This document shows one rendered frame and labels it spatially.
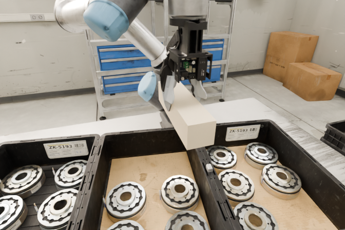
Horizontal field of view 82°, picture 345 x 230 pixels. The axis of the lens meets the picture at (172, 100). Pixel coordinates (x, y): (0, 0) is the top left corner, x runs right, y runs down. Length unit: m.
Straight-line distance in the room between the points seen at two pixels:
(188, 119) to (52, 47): 2.96
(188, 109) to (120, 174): 0.35
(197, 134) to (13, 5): 3.07
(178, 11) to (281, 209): 0.55
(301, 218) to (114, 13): 0.64
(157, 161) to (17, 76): 2.99
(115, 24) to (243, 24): 3.54
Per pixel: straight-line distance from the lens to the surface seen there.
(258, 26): 4.07
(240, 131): 0.76
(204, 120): 0.40
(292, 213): 0.66
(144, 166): 0.70
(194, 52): 0.39
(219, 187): 0.52
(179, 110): 0.44
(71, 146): 0.73
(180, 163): 0.70
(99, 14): 0.40
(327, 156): 1.15
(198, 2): 0.39
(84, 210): 0.50
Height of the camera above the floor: 1.32
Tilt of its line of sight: 27 degrees down
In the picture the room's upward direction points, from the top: straight up
